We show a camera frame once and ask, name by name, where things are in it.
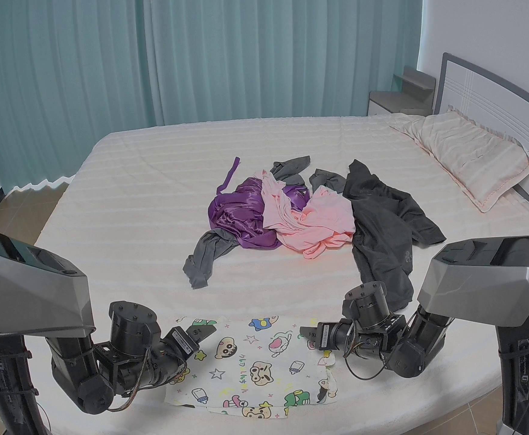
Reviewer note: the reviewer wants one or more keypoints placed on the grey and white bedside table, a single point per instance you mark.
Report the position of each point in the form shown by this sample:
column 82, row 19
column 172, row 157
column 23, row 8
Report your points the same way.
column 400, row 95

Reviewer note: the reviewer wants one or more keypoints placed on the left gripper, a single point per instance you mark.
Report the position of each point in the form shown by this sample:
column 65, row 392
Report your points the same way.
column 183, row 340

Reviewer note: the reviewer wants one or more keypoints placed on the purple garment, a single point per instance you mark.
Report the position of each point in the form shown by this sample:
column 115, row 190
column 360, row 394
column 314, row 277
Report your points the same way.
column 237, row 211

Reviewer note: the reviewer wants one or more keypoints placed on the dark grey garment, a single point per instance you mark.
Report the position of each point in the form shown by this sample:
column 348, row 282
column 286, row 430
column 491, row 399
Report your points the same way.
column 382, row 234

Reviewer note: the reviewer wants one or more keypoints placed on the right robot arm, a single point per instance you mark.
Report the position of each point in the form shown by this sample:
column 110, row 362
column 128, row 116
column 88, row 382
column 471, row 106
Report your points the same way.
column 482, row 288

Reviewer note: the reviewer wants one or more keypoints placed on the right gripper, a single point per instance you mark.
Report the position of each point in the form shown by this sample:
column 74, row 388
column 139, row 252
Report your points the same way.
column 327, row 336

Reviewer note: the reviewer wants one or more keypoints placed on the white printed pyjama top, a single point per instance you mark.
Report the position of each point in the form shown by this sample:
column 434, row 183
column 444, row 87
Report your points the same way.
column 255, row 369

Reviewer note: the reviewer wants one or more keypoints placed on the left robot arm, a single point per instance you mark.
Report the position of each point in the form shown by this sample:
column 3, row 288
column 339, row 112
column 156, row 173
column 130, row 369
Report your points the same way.
column 33, row 297

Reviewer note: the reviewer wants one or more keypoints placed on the bed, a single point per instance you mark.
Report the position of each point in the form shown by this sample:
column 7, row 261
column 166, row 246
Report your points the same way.
column 156, row 175

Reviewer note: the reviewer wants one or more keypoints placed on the pink garment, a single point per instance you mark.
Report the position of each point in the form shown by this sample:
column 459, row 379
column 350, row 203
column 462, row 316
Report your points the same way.
column 319, row 224

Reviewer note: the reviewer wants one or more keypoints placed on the cream pillow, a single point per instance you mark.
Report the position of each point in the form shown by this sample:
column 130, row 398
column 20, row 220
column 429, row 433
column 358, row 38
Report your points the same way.
column 468, row 156

